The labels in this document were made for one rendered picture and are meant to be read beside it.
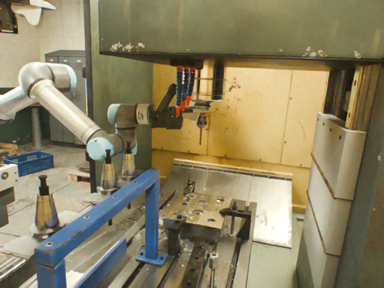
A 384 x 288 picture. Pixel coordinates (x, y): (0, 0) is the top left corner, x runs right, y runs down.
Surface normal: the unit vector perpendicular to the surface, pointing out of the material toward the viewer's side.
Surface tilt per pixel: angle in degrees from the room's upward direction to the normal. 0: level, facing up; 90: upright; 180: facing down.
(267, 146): 90
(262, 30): 90
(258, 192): 24
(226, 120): 90
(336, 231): 90
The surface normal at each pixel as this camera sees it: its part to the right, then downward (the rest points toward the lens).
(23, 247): 0.05, -0.97
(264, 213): -0.07, -0.80
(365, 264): -0.51, 0.18
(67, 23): -0.24, 0.22
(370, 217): -0.87, 0.07
